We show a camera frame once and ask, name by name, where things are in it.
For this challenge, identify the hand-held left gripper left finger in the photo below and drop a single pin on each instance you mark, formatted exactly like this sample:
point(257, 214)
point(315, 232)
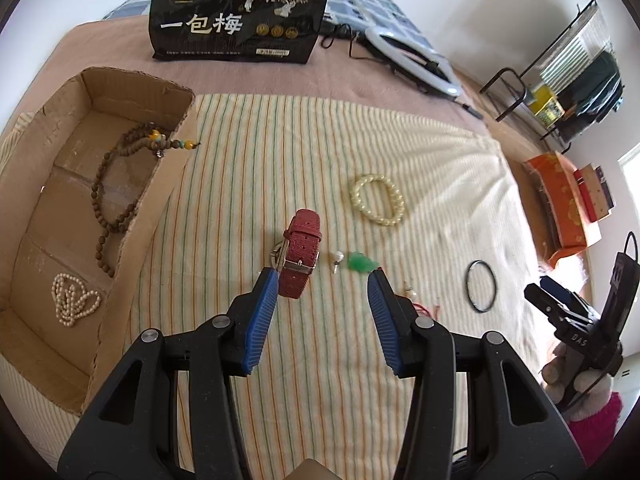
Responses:
point(260, 310)

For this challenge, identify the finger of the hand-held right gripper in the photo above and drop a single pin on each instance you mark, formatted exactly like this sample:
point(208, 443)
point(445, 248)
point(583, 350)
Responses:
point(557, 290)
point(540, 302)

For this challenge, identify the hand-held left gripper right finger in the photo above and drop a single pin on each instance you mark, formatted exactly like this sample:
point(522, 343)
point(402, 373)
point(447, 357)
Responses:
point(382, 315)

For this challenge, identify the pearl earring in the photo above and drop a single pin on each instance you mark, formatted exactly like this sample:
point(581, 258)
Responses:
point(338, 258)
point(411, 290)

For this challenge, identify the black bangle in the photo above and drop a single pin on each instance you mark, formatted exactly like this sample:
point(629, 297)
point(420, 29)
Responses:
point(469, 290)

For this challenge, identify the cardboard box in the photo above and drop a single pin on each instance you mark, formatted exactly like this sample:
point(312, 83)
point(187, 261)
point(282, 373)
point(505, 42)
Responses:
point(60, 210)

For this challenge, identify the person's right forearm pink sleeve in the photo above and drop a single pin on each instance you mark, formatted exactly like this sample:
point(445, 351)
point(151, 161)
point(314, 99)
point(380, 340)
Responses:
point(595, 427)

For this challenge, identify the person's right hand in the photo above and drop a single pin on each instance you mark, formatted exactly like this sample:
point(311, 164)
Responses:
point(590, 392)

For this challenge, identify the orange patterned cloth box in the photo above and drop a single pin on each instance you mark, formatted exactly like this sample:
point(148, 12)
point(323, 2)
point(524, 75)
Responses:
point(565, 200)

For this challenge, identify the stack of books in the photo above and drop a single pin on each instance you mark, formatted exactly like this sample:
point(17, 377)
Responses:
point(592, 190)

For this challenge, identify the yellow box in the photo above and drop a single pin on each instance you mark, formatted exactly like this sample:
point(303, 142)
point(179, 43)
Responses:
point(547, 107)

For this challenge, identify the dark hanging clothes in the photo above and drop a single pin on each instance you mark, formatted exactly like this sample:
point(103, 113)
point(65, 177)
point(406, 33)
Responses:
point(597, 95)

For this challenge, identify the black metal clothes rack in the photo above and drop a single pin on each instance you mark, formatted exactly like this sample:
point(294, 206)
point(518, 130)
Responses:
point(505, 77)

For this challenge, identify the striped hanging cloth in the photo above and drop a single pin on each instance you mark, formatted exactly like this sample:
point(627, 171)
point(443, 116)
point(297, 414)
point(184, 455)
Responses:
point(575, 52)

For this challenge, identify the brown blanket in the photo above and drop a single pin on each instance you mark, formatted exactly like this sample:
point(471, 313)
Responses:
point(350, 77)

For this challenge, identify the black snack bag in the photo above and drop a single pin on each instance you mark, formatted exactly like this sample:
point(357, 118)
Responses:
point(235, 15)

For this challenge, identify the blue checked bedsheet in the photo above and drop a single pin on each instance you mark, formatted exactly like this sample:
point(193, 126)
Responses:
point(370, 2)

